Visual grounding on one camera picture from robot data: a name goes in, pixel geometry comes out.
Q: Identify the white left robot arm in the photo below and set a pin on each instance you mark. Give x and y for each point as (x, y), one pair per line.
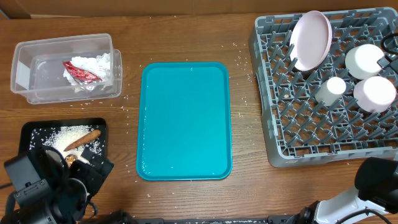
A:
(39, 212)

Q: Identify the pile of white rice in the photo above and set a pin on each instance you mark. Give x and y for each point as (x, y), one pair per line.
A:
(61, 137)

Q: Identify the brown food scrap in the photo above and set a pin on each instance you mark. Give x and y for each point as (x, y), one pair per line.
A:
(70, 159)

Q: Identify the grey dishwasher rack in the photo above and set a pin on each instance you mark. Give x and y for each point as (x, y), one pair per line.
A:
(300, 131)

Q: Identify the brown sausage piece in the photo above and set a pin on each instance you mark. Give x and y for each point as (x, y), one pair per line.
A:
(85, 139)

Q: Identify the light green bowl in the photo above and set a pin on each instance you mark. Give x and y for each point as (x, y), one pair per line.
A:
(361, 61)

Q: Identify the black plastic tray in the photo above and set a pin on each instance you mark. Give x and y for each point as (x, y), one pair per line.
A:
(30, 126)

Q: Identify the teal plastic tray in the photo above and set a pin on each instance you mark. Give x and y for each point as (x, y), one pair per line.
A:
(184, 129)

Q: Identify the large pink plate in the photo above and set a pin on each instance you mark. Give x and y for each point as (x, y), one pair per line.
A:
(311, 38)

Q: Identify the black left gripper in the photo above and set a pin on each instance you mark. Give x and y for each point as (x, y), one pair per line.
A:
(94, 177)

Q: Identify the white cup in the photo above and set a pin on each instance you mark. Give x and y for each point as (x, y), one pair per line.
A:
(331, 90)

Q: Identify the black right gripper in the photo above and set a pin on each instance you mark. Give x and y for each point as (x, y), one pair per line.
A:
(389, 60)

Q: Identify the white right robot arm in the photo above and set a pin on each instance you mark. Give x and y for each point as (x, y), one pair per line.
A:
(375, 185)

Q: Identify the red snack wrapper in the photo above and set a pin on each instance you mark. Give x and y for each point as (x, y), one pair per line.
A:
(80, 74)

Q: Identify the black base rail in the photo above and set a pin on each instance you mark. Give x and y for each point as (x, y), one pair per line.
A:
(273, 219)

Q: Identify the clear plastic bin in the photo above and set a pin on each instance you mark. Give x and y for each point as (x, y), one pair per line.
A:
(37, 68)

